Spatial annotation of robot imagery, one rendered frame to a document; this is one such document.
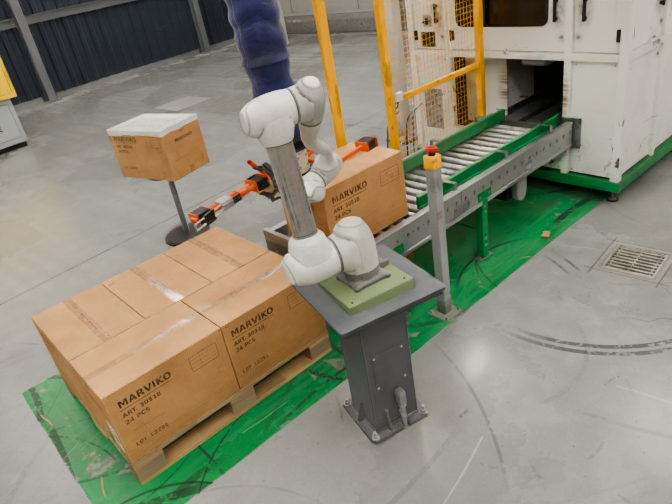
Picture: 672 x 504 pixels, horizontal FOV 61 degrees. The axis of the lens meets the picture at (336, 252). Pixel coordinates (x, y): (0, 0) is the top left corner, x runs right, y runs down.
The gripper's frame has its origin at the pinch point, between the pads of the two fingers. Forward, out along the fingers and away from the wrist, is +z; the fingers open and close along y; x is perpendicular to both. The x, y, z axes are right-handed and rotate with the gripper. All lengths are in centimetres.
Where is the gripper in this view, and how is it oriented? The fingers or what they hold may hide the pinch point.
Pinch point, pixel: (259, 180)
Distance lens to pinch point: 283.5
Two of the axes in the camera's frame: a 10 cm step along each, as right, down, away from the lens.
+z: -7.4, -2.2, 6.4
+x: 6.5, -4.6, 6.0
